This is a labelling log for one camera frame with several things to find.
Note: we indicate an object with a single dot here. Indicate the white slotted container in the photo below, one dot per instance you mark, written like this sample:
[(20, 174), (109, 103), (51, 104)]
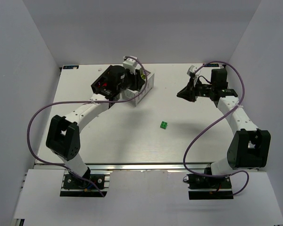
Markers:
[(137, 96)]

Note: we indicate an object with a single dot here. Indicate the green square lego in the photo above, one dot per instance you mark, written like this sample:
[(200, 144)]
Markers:
[(163, 125)]

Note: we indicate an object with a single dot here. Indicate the blue corner label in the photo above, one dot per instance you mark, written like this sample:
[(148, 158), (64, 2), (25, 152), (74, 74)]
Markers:
[(70, 67), (211, 65)]

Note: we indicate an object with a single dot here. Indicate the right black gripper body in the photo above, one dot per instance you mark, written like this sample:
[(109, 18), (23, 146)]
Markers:
[(192, 90)]

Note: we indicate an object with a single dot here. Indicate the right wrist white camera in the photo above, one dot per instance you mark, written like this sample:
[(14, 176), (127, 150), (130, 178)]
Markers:
[(194, 73)]

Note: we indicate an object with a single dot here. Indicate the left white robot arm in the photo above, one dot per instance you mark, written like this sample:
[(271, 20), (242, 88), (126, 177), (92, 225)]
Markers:
[(63, 138)]

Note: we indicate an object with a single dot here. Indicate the black slotted container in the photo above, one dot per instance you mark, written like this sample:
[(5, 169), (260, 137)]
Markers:
[(108, 82)]

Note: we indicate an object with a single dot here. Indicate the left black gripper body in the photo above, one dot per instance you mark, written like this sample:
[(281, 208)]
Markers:
[(137, 80)]

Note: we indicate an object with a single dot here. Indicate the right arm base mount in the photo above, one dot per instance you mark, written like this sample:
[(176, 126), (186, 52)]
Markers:
[(208, 188)]

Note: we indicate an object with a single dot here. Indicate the left blue corner label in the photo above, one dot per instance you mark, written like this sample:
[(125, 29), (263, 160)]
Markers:
[(70, 67)]

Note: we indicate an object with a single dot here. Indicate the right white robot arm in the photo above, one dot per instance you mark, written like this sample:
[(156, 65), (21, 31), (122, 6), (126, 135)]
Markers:
[(250, 145)]

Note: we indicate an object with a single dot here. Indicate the right blue corner label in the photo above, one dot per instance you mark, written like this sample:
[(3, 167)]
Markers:
[(211, 65)]

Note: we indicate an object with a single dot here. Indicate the aluminium table front rail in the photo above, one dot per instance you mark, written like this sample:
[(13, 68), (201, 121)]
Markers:
[(139, 166)]

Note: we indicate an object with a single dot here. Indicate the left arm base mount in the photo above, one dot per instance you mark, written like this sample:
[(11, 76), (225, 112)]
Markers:
[(74, 187)]

